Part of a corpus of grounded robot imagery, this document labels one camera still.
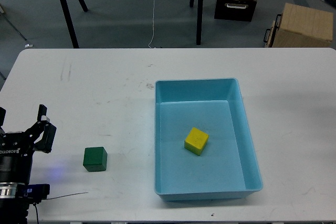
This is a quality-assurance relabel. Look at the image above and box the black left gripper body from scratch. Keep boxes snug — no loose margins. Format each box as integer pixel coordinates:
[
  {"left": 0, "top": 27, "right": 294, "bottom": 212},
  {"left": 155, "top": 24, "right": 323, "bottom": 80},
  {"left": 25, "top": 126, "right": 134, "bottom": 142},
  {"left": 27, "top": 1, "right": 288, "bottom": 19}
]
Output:
[{"left": 1, "top": 130, "right": 35, "bottom": 184}]

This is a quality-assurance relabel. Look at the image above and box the green wooden block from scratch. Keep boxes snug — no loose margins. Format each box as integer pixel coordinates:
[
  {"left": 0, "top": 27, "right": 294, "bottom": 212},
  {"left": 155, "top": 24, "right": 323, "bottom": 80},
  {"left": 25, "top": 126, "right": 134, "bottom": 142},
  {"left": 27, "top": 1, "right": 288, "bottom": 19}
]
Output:
[{"left": 83, "top": 146, "right": 108, "bottom": 172}]

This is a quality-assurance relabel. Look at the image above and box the yellow wooden block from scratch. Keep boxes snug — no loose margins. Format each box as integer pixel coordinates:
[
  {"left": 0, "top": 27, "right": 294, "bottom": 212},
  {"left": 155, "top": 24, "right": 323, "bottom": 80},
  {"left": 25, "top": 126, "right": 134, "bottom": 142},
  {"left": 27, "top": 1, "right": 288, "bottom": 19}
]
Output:
[{"left": 184, "top": 127, "right": 209, "bottom": 156}]

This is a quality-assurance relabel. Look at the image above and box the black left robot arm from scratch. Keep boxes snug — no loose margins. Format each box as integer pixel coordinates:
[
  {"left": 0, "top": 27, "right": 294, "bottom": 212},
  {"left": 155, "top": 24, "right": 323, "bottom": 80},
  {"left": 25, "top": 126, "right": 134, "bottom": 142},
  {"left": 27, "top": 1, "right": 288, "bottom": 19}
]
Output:
[{"left": 1, "top": 104, "right": 57, "bottom": 223}]

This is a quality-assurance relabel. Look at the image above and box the black storage box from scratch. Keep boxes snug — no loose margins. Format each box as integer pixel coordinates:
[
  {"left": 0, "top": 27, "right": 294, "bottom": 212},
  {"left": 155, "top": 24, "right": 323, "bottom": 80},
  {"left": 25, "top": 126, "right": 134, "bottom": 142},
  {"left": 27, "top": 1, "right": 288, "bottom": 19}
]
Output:
[{"left": 214, "top": 0, "right": 257, "bottom": 22}]

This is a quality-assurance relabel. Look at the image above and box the light blue plastic bin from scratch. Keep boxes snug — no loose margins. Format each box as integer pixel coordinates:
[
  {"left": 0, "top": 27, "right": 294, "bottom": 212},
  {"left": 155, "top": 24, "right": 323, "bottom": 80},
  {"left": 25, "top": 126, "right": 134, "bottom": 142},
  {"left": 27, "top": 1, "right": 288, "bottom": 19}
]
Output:
[{"left": 154, "top": 78, "right": 263, "bottom": 201}]

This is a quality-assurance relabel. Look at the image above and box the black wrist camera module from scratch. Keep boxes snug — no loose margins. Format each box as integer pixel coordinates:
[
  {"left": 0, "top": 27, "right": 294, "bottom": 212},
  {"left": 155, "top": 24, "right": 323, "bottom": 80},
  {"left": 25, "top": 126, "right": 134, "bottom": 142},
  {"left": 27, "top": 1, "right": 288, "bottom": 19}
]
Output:
[{"left": 15, "top": 184, "right": 50, "bottom": 204}]

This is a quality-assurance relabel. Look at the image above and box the white cord on floor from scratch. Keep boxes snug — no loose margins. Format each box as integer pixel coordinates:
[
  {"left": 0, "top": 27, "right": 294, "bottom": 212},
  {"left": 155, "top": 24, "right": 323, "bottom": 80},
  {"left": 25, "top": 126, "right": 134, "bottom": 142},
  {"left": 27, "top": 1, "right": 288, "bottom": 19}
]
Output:
[{"left": 143, "top": 0, "right": 161, "bottom": 49}]

